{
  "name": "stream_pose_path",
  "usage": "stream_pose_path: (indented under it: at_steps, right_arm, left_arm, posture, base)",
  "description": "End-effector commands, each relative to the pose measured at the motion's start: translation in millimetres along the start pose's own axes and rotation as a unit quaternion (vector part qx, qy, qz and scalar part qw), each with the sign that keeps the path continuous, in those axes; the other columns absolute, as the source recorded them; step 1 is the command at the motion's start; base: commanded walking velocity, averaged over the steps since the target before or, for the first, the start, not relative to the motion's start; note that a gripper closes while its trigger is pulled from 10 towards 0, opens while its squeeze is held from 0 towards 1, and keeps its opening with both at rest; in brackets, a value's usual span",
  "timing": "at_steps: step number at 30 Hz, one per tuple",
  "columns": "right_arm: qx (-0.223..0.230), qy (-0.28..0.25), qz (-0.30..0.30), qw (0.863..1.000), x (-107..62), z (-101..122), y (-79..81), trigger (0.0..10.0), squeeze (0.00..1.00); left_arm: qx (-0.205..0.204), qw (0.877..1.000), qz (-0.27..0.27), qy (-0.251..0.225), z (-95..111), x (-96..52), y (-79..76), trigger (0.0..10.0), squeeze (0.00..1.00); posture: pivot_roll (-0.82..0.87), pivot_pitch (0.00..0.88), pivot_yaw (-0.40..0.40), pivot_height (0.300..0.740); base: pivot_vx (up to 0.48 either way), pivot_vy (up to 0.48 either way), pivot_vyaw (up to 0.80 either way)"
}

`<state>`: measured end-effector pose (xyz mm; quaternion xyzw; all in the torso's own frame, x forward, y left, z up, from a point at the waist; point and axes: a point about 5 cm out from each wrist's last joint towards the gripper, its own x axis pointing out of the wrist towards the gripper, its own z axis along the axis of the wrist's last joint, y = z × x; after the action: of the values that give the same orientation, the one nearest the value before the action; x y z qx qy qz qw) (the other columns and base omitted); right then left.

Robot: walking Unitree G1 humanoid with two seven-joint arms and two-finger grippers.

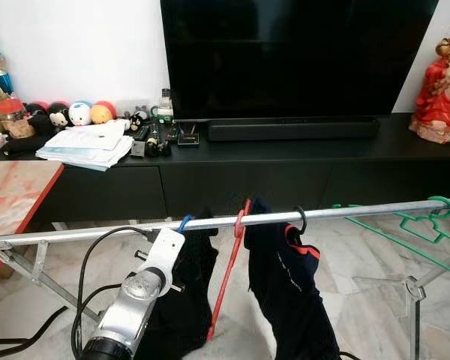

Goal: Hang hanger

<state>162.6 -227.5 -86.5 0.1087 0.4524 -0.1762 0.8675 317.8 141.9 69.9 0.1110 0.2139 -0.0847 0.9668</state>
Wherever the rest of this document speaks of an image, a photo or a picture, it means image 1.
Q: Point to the red plastic hanger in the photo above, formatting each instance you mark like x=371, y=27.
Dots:
x=229, y=270

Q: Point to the blue plastic hanger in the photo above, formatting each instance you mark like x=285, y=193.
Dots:
x=185, y=223

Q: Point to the black T-shirt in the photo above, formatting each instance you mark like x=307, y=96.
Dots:
x=187, y=300

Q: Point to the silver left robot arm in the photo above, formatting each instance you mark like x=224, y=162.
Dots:
x=127, y=315

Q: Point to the green plastic hanger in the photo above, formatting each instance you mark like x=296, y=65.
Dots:
x=442, y=199

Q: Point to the red robed buddha statue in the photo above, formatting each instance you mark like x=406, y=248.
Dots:
x=439, y=97

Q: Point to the silver clothes rack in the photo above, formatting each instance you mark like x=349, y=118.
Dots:
x=322, y=214

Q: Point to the black soundbar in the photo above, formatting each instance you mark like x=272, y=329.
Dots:
x=292, y=130

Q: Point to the navy T-shirt red collar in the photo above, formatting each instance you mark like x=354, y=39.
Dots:
x=292, y=292

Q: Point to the black flat screen television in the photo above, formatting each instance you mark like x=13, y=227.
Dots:
x=300, y=52

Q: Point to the black television console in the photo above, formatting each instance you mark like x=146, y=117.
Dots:
x=247, y=180

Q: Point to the small black electronic box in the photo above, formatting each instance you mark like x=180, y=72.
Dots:
x=188, y=139

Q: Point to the clear bottle black cap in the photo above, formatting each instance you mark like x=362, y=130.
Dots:
x=166, y=105

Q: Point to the stack of white papers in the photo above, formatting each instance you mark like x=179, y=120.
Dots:
x=82, y=146

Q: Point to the white round plush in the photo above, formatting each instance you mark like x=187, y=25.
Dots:
x=80, y=114

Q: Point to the black mouse plush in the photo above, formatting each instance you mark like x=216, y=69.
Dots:
x=51, y=116

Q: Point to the marble top folding table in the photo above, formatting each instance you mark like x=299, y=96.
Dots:
x=15, y=191

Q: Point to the glass jar red lid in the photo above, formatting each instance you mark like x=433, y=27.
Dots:
x=15, y=120

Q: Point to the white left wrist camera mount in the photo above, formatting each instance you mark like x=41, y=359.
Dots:
x=165, y=251

